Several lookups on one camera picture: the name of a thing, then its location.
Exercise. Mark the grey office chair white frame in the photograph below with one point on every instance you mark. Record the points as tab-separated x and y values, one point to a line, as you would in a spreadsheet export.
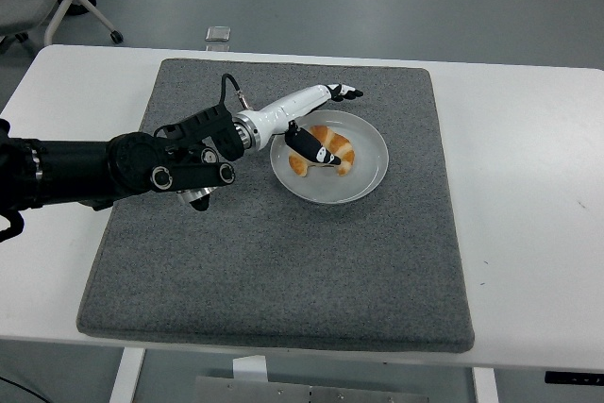
19	2

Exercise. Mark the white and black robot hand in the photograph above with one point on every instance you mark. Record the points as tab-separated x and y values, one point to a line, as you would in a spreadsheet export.
288	108

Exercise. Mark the golden croissant bread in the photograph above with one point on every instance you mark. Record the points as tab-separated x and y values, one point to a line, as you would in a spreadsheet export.
339	141

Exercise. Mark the grey metal plate with screws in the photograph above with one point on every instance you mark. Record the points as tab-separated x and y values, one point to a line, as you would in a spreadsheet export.
307	392

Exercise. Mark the white table centre bracket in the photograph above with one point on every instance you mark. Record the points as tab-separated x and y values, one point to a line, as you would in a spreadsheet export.
250	367

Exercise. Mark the small clear floor box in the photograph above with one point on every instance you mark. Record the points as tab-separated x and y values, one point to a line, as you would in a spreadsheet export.
218	33

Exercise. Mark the white table leg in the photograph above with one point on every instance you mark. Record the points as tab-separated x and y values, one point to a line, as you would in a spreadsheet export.
126	374
485	386

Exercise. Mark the pale grey round plate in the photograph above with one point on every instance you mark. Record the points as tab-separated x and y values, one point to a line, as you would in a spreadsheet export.
330	188

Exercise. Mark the black table control panel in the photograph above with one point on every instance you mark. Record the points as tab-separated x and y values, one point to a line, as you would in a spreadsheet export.
573	377

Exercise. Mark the grey felt mat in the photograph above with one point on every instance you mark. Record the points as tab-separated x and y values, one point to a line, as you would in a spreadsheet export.
264	256

